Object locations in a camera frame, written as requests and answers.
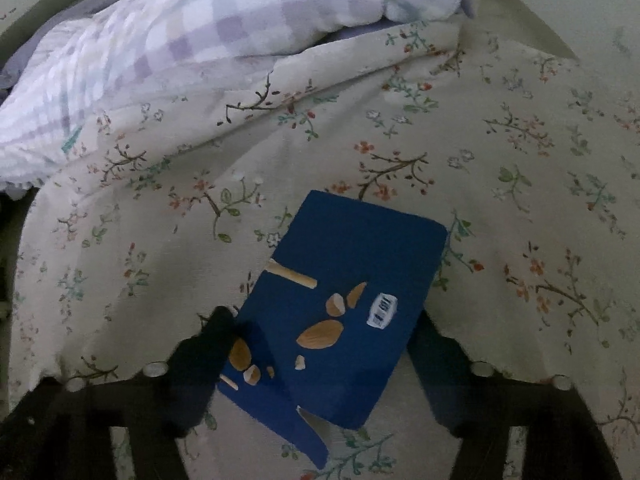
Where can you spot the floral bed sheet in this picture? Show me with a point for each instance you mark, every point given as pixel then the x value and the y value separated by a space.
pixel 500 185

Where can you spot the blue cardboard box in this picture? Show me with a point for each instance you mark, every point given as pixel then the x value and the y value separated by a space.
pixel 350 240

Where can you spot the purple checkered blanket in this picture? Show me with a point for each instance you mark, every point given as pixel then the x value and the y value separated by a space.
pixel 175 45

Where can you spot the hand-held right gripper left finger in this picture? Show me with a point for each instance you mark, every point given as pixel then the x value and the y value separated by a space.
pixel 220 332

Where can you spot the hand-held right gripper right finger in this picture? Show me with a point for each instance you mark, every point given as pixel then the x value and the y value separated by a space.
pixel 435 365

